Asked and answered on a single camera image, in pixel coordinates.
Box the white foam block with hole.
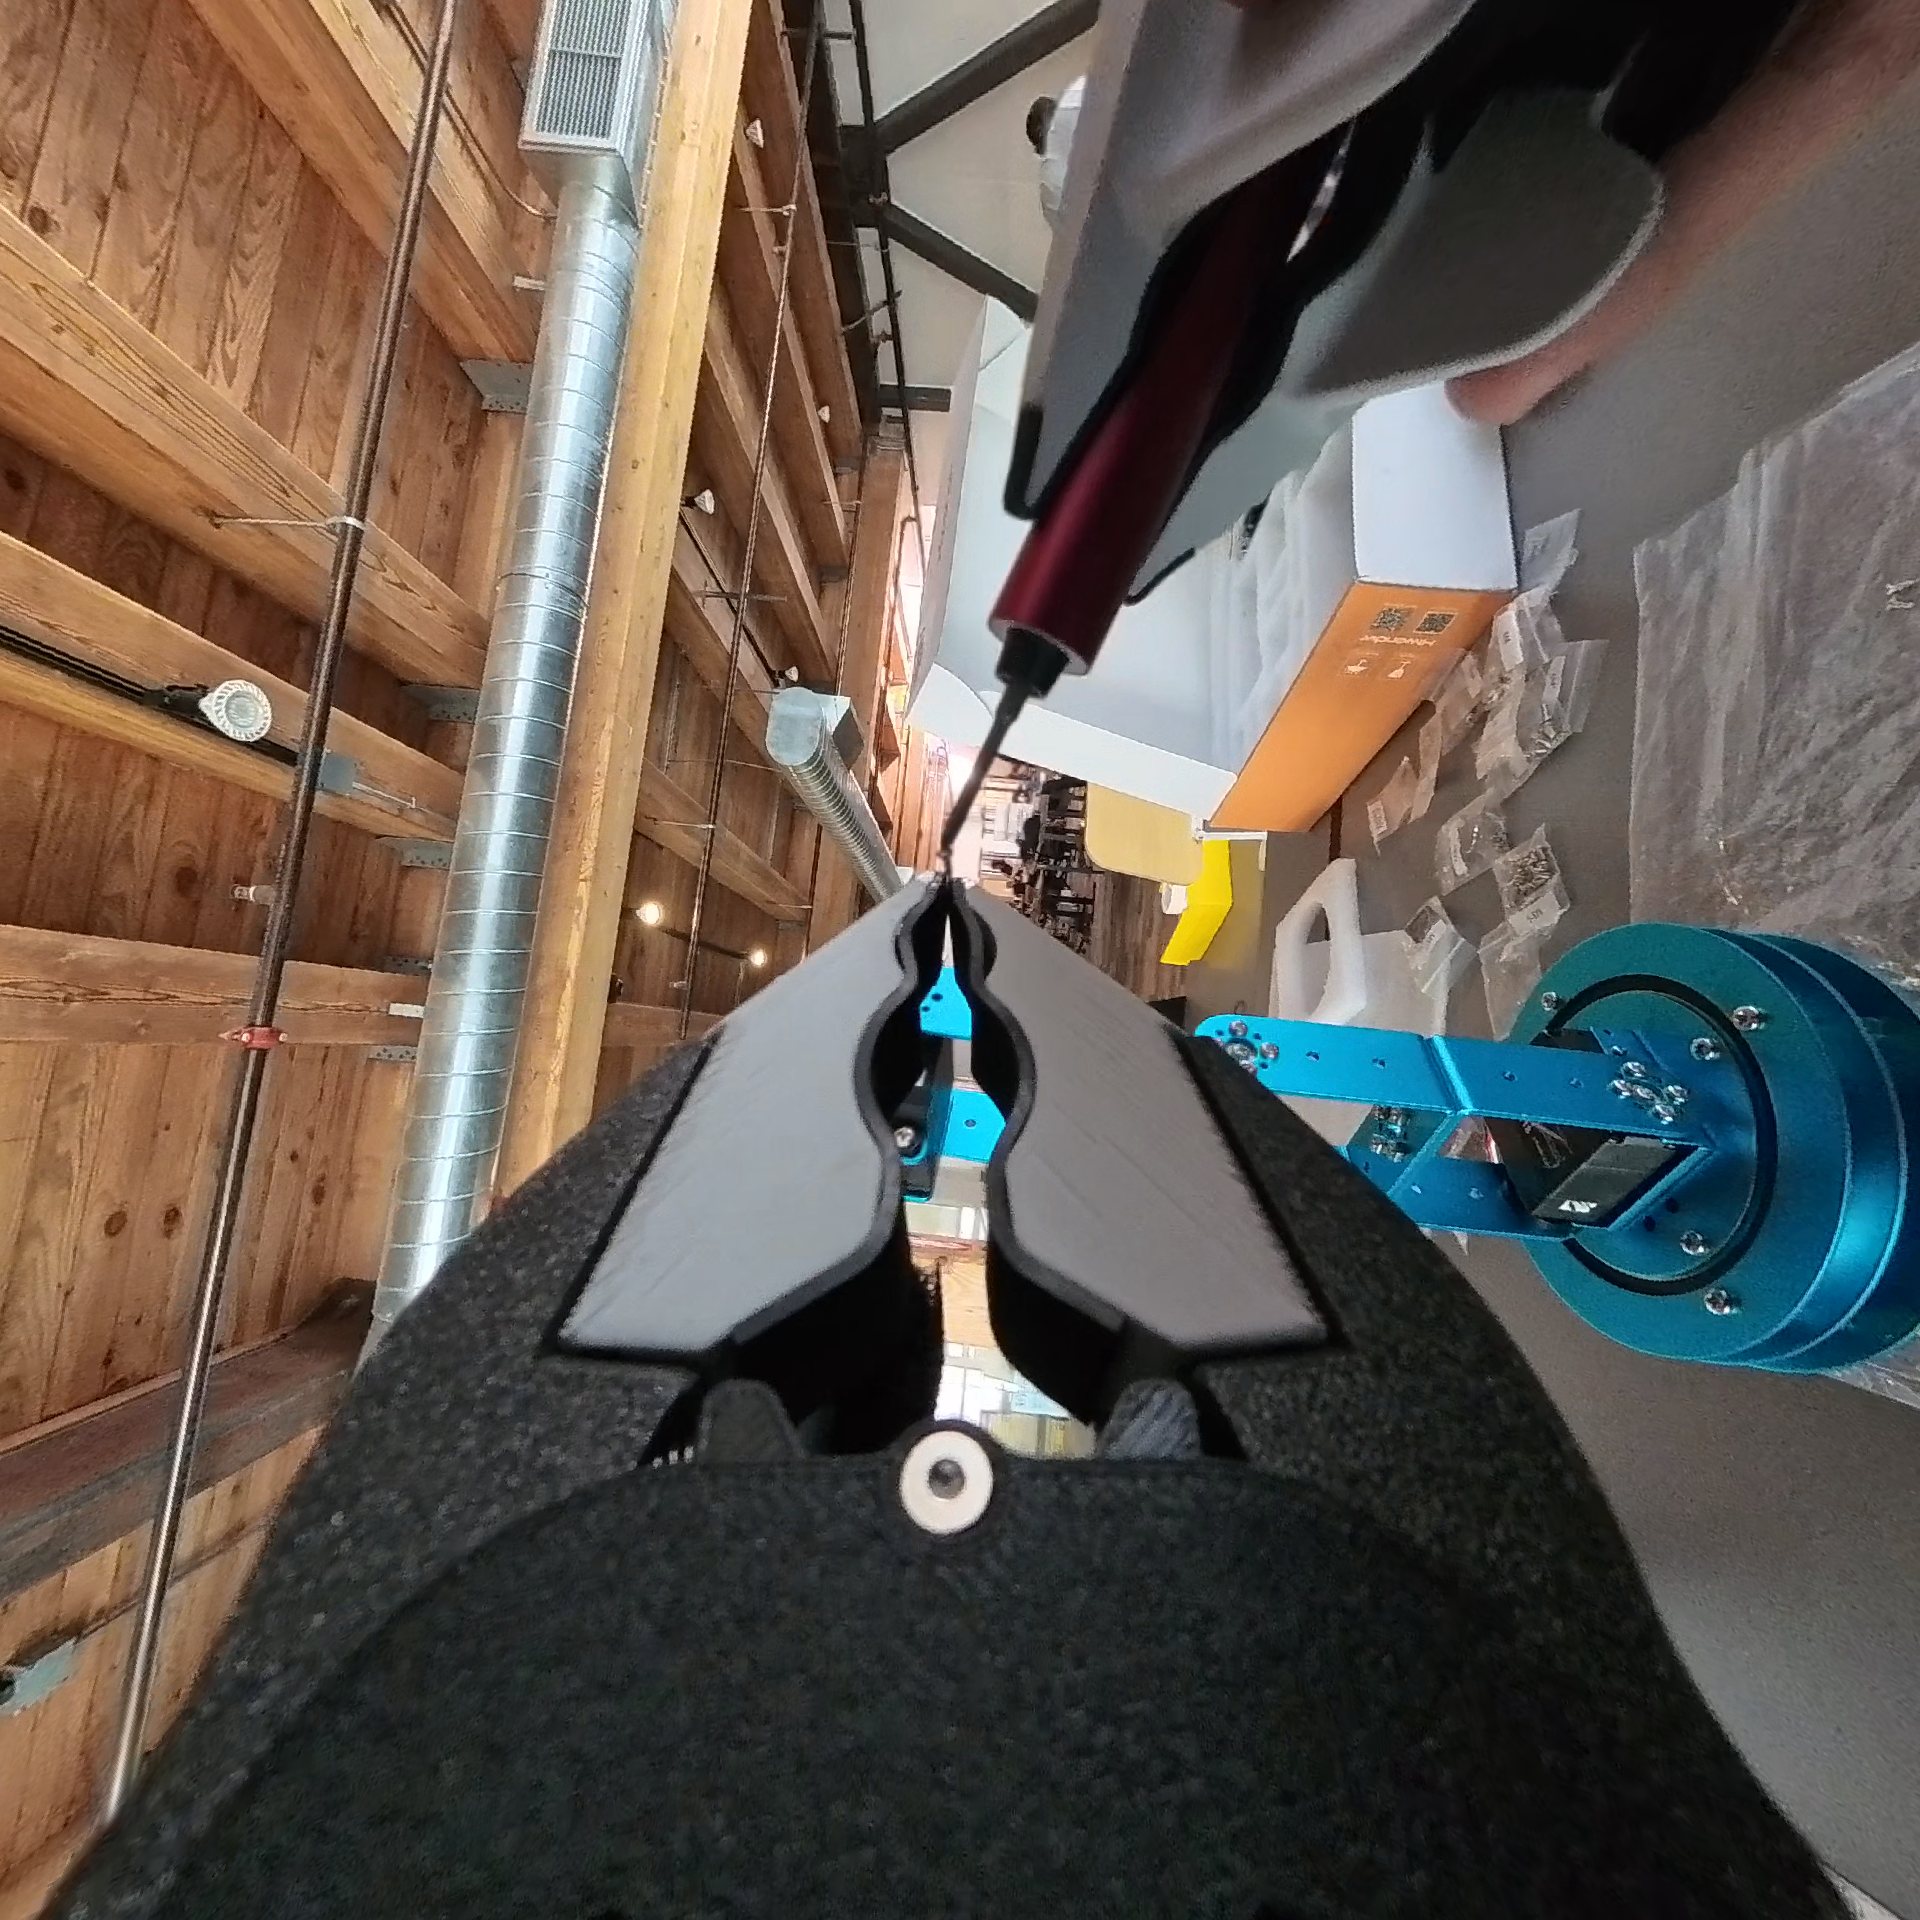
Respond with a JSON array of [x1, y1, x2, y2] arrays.
[[1268, 859, 1445, 1041]]

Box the clear plastic bag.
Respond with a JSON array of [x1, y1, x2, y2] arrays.
[[1630, 361, 1920, 999]]

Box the orange and white cardboard box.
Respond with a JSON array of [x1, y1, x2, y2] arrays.
[[904, 292, 1521, 835]]

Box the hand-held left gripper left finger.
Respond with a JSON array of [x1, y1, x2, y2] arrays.
[[554, 881, 949, 1359]]

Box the ceiling spot lamp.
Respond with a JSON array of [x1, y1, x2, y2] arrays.
[[156, 678, 283, 749]]

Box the person's right hand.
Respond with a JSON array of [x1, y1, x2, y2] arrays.
[[1452, 0, 1920, 431]]

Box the silver air duct with grille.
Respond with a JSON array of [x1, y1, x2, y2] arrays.
[[362, 0, 668, 1344]]

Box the grey desk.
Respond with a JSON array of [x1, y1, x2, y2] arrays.
[[1185, 246, 1920, 1920]]

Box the pile of small screw bags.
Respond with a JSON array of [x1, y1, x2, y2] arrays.
[[1364, 508, 1613, 1023]]

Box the silver air duct capped end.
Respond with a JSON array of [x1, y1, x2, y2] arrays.
[[763, 687, 906, 907]]

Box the blue toy robot arm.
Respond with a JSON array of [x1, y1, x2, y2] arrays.
[[897, 921, 1920, 1373]]

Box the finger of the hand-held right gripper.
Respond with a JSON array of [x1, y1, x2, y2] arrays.
[[1132, 82, 1668, 597], [1015, 0, 1478, 505]]

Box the red electric screwdriver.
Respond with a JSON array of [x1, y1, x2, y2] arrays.
[[934, 142, 1358, 878]]

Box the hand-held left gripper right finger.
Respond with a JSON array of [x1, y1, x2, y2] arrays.
[[949, 881, 1330, 1355]]

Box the yellow plastic bin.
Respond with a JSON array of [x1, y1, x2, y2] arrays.
[[1154, 837, 1271, 970]]

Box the metal ceiling pipe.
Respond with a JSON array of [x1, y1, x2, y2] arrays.
[[96, 0, 463, 1823]]

